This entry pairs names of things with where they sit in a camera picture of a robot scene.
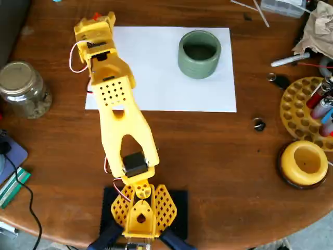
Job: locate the crumpled brown paper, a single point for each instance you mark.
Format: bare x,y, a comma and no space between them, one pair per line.
318,31

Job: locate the glass jar with gold lid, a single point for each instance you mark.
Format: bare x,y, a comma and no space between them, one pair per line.
22,91

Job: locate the yellow round holed tray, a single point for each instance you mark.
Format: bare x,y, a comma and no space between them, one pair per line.
296,106

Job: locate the blue lighter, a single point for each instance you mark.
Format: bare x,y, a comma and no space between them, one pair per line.
328,116

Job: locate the small black metal nut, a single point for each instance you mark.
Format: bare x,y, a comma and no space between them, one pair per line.
259,124

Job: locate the grey metal hook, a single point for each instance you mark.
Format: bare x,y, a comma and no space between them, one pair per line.
322,68

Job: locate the white paper sheet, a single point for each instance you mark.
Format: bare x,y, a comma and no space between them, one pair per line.
169,78

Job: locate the white flat object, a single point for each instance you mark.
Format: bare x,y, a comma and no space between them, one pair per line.
7,229

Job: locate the blue clamp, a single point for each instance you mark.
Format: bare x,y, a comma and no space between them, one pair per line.
177,240
106,237

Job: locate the thin white stick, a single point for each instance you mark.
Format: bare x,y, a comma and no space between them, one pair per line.
261,14
244,5

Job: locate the green ribbed cup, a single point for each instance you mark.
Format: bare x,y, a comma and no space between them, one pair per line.
199,69

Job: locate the clear plastic box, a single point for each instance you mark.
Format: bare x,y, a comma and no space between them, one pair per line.
282,7

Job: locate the white marker pen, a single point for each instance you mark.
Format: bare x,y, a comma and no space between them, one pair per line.
288,60

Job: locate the pink red lighter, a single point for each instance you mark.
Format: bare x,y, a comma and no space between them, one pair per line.
326,129

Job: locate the green striped book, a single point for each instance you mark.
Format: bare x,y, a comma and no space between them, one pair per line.
13,186

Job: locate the orange plastic object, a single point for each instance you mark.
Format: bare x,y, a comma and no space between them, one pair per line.
96,15

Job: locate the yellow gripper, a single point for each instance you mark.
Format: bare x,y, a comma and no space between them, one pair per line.
91,29

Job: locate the black base mat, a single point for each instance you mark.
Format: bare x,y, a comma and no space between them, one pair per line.
182,208

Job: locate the purple notebook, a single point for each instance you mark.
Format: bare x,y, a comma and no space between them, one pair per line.
15,156

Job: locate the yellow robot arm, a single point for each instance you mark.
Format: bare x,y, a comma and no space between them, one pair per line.
122,125

